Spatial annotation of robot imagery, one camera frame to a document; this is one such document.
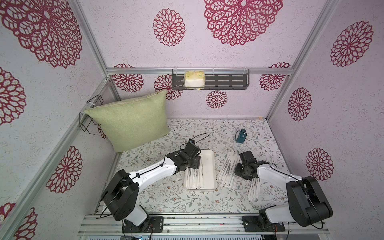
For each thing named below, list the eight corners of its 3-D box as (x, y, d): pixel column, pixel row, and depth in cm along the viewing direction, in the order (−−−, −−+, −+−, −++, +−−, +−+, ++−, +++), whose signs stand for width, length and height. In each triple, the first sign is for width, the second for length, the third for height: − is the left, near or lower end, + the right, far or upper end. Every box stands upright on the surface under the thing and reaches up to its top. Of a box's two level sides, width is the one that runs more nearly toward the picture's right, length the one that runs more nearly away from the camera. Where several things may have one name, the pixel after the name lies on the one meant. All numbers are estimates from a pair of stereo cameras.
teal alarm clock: (236, 144, 108) (239, 136, 101) (234, 136, 112) (237, 128, 106) (244, 144, 108) (247, 136, 101) (241, 136, 112) (245, 128, 106)
